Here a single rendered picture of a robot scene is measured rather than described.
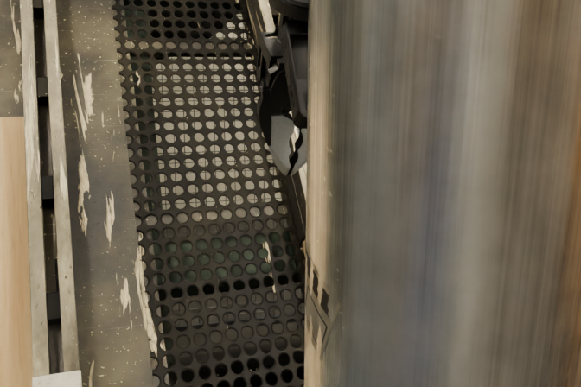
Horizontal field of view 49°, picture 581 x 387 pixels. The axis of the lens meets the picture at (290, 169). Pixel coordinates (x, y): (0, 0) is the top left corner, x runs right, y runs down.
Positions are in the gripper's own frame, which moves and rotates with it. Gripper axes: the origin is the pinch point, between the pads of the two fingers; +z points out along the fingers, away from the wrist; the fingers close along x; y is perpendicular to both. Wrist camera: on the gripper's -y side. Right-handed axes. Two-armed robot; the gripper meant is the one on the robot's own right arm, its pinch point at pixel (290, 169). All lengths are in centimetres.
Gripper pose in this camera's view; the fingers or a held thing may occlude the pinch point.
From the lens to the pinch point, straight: 73.4
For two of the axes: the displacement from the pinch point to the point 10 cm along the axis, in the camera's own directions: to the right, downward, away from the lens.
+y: -2.3, -5.9, 7.7
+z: -1.2, 8.1, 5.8
